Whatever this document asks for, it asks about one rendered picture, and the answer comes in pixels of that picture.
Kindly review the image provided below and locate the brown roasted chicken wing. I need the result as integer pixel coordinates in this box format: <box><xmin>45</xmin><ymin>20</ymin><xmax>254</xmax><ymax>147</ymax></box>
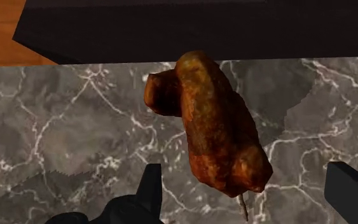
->
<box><xmin>143</xmin><ymin>50</ymin><xmax>273</xmax><ymax>222</ymax></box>

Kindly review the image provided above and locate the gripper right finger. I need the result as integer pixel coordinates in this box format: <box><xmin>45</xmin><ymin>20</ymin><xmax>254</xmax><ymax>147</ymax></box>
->
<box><xmin>324</xmin><ymin>161</ymin><xmax>358</xmax><ymax>224</ymax></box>

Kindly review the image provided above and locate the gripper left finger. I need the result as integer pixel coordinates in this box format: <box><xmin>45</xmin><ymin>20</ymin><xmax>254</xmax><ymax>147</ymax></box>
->
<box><xmin>45</xmin><ymin>163</ymin><xmax>165</xmax><ymax>224</ymax></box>

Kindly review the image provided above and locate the black robot stand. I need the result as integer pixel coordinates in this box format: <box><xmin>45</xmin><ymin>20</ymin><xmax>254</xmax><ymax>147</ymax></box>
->
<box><xmin>12</xmin><ymin>0</ymin><xmax>358</xmax><ymax>66</ymax></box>

